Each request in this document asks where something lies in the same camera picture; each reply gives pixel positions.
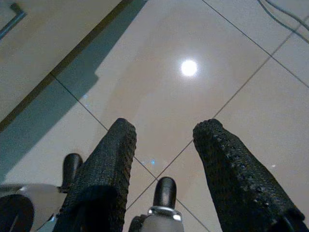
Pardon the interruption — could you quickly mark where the silver cabinet handle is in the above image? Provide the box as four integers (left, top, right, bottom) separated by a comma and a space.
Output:
0, 2, 27, 41

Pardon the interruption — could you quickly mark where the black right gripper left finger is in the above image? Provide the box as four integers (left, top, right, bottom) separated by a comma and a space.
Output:
55, 117, 138, 232

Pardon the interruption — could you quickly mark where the white base cabinet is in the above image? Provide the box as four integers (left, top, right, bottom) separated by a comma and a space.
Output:
0, 0, 136, 133

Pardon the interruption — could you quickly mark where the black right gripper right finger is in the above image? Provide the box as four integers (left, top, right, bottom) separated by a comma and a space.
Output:
192, 118, 309, 232

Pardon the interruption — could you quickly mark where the grey floor cable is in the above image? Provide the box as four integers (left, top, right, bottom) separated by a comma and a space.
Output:
257, 0, 309, 44
265, 0, 309, 29

